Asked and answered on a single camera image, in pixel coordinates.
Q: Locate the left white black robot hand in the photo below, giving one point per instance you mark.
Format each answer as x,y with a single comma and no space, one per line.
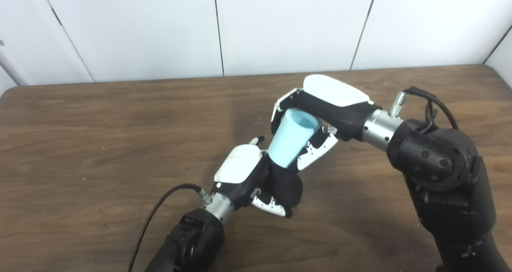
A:
238,166

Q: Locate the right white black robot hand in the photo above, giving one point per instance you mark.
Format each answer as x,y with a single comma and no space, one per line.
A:
336,94

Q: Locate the black nozzle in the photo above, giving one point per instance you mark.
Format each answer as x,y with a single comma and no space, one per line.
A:
286,188

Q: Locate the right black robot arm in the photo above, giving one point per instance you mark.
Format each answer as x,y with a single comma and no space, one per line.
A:
444,176

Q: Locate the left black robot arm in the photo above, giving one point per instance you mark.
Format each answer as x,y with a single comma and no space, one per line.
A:
192,240

